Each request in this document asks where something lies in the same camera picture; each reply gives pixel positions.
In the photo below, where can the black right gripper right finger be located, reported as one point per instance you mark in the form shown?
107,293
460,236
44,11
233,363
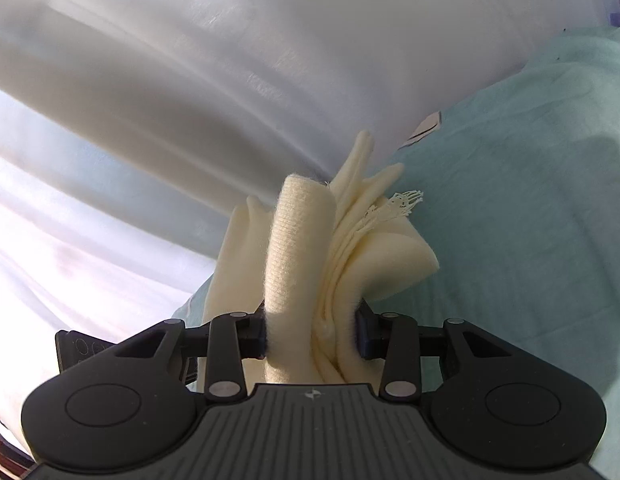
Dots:
393,338

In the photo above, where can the teal patterned bed sheet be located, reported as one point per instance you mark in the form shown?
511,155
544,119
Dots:
522,209

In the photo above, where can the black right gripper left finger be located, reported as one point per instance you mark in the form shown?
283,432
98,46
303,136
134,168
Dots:
233,338

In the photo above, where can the white sheer curtain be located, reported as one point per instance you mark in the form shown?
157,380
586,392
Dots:
131,129

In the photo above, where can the cream knit garment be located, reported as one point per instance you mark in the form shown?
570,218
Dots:
311,260

